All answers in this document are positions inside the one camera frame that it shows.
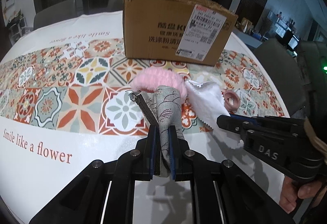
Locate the pink hair band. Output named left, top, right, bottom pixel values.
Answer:
left=223, top=90, right=241, bottom=112

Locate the white microfibre cloth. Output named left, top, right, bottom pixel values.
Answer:
left=186, top=80, right=243, bottom=149

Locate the grey patterned zip pouch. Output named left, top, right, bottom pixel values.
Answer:
left=129, top=85, right=184, bottom=177

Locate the light pink fluffy hat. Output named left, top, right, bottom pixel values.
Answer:
left=130, top=66, right=187, bottom=103

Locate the brown cardboard box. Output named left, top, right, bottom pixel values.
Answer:
left=122, top=0, right=238, bottom=66

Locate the person's right hand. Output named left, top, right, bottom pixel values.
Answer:
left=279, top=176, right=326, bottom=214

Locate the grey chair right side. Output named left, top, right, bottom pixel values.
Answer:
left=253, top=39, right=306, bottom=119

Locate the grey chair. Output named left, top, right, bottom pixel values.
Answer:
left=33, top=0, right=78, bottom=30
left=253, top=39, right=306, bottom=119
left=107, top=0, right=124, bottom=12

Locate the white low tv cabinet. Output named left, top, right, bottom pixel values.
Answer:
left=233, top=27, right=262, bottom=48

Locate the patterned tile tablecloth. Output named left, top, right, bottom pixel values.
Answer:
left=1, top=12, right=289, bottom=223

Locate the grey chair far middle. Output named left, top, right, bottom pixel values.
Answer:
left=107, top=0, right=124, bottom=12

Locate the white shelf rack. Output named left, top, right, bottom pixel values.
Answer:
left=7, top=12, right=33, bottom=45

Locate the grey chair far left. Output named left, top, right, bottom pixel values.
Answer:
left=33, top=0, right=78, bottom=30

